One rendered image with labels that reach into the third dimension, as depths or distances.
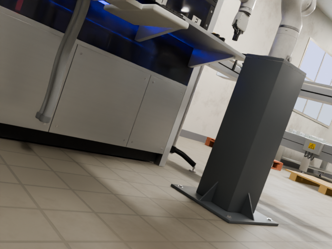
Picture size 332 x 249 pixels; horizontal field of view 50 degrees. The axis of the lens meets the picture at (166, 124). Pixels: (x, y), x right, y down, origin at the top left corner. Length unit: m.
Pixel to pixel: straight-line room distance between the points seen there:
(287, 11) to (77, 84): 1.20
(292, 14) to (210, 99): 4.07
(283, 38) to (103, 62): 1.00
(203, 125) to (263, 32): 2.01
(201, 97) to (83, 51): 4.08
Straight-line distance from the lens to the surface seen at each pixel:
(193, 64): 2.44
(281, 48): 2.05
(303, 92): 2.92
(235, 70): 3.10
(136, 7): 1.55
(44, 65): 1.88
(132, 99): 2.21
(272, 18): 6.93
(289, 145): 2.89
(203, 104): 5.93
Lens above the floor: 0.45
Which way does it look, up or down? 3 degrees down
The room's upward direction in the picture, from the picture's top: 20 degrees clockwise
